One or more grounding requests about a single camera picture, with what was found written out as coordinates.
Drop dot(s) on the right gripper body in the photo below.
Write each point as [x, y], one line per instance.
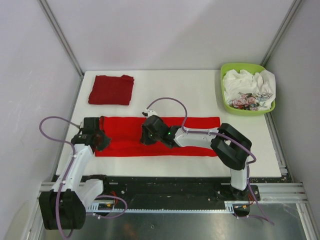
[148, 138]

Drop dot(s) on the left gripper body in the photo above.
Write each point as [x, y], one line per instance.
[103, 140]

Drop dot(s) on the bright red kungfu t-shirt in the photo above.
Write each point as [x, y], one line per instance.
[125, 134]

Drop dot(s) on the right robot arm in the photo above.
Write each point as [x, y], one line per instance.
[231, 147]

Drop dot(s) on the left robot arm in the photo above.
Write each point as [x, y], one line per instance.
[64, 206]

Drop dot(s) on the folded dark red shirt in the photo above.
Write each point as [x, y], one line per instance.
[111, 90]

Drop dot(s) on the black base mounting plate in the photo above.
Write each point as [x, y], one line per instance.
[174, 192]

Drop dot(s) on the white printed t-shirt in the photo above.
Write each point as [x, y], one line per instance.
[249, 92]

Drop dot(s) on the green plastic basket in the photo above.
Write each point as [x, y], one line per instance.
[252, 68]

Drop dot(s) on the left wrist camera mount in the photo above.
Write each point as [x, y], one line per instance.
[81, 123]

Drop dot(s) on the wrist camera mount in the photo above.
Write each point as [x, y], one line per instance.
[81, 123]
[148, 113]

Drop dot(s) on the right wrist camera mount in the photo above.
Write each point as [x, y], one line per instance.
[148, 113]

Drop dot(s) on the white cable duct rail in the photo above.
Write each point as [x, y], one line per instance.
[225, 207]

